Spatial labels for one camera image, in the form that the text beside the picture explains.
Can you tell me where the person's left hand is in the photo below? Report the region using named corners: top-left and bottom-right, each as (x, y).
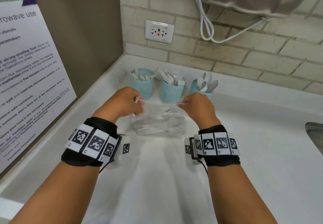
top-left (92, 86), bottom-right (146, 125)

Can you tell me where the person's right hand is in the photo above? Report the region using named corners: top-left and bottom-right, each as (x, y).
top-left (176, 92), bottom-right (222, 131)

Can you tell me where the teal mesh cup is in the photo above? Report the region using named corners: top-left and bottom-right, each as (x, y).
top-left (189, 79), bottom-right (214, 101)
top-left (160, 79), bottom-right (186, 103)
top-left (130, 68), bottom-right (154, 101)

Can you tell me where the bunch of white plastic knives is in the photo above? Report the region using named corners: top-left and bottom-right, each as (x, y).
top-left (130, 67), bottom-right (159, 81)

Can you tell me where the bunch of white plastic forks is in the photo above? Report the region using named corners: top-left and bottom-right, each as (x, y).
top-left (159, 70), bottom-right (186, 86)

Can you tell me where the clear plastic bag of cutlery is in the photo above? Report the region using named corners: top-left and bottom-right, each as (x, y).
top-left (130, 101), bottom-right (188, 138)

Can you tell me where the person's left forearm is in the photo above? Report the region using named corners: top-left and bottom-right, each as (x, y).
top-left (9, 159), bottom-right (101, 224)

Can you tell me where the person's right forearm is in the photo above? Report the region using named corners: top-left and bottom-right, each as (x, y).
top-left (207, 165), bottom-right (278, 224)

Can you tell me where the black right wrist band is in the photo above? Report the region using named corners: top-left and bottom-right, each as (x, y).
top-left (189, 125), bottom-right (241, 167)

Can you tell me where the black wrist band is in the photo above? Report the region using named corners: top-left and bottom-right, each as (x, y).
top-left (189, 125), bottom-right (241, 167)
top-left (61, 116), bottom-right (123, 167)

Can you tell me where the black left wrist band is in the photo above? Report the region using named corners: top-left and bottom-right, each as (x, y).
top-left (61, 116), bottom-right (123, 167)

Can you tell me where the white printed notice poster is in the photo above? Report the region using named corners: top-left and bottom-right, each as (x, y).
top-left (0, 0), bottom-right (77, 174)

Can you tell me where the dark sink basin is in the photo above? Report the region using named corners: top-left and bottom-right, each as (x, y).
top-left (304, 121), bottom-right (323, 156)

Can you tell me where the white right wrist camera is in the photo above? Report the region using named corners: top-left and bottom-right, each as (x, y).
top-left (184, 137), bottom-right (202, 166)

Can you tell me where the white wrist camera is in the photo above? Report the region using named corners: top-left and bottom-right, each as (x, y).
top-left (111, 135), bottom-right (132, 166)
top-left (184, 137), bottom-right (202, 166)

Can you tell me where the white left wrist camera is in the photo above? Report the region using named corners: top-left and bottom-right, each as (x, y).
top-left (111, 135), bottom-right (132, 166)

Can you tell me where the black right camera cable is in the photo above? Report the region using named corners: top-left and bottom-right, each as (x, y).
top-left (198, 159), bottom-right (209, 179)

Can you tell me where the black camera cable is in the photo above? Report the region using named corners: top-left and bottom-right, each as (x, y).
top-left (99, 159), bottom-right (114, 174)
top-left (198, 159), bottom-right (209, 179)

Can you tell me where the black left camera cable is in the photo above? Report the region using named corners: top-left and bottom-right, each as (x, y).
top-left (99, 159), bottom-right (114, 174)

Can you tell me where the white wall power outlet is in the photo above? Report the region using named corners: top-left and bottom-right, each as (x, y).
top-left (144, 19), bottom-right (175, 44)

